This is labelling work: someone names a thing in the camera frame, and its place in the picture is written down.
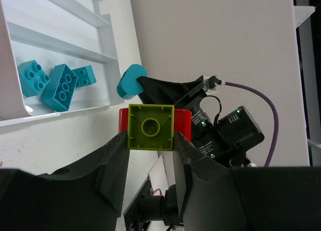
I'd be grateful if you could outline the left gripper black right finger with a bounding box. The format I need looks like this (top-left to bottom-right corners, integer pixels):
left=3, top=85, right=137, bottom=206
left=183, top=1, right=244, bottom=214
left=173, top=132, right=320, bottom=230

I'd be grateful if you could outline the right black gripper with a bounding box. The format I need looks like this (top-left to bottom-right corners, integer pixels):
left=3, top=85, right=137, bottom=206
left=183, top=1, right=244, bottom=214
left=137, top=77, right=265, bottom=168

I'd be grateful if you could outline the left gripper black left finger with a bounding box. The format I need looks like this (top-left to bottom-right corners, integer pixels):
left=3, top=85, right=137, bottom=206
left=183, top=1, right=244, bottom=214
left=1, top=131, right=129, bottom=230

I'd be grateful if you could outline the teal cloud lego piece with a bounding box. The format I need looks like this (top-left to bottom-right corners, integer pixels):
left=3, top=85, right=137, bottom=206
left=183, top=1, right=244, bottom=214
left=117, top=64, right=147, bottom=100

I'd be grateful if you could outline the green round lego piece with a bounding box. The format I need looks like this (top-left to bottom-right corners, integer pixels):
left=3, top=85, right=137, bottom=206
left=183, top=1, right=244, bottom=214
left=127, top=104, right=175, bottom=151

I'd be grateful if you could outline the small red lego piece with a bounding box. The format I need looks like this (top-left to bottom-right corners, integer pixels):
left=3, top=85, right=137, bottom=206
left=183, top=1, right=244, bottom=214
left=118, top=108, right=192, bottom=141

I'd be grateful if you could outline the blue lego brick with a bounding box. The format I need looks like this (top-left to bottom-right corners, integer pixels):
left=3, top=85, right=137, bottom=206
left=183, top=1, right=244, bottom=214
left=72, top=65, right=97, bottom=88

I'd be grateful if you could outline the teal square lego brick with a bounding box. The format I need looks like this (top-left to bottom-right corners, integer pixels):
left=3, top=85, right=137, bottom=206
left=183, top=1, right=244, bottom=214
left=18, top=60, right=50, bottom=97

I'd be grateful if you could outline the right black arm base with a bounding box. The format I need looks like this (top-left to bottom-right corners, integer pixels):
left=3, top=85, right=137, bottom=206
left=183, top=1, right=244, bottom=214
left=124, top=150, right=184, bottom=231

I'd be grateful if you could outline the white divided sorting tray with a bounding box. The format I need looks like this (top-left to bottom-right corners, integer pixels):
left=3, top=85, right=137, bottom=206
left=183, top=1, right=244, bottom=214
left=1, top=0, right=121, bottom=126

